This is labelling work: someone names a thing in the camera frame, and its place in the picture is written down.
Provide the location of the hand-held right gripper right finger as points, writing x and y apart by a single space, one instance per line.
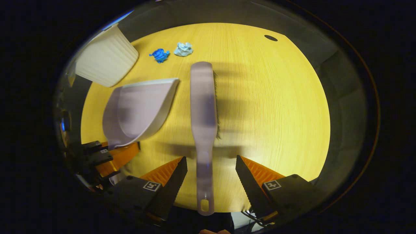
252 188

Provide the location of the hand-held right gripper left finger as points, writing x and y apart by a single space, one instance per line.
170 188

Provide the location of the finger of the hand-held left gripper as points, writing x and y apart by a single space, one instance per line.
92 146
120 159

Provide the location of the pink plastic dustpan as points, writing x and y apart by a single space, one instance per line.
136 110

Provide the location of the white ribbed garbage bin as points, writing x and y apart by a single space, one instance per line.
105 61

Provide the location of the small pink broom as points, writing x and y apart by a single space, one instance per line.
203 107

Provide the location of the blue paper trash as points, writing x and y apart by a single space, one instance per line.
160 55

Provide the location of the pale paper trash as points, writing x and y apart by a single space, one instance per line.
183 49

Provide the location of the wooden desktop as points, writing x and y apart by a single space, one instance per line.
276 113

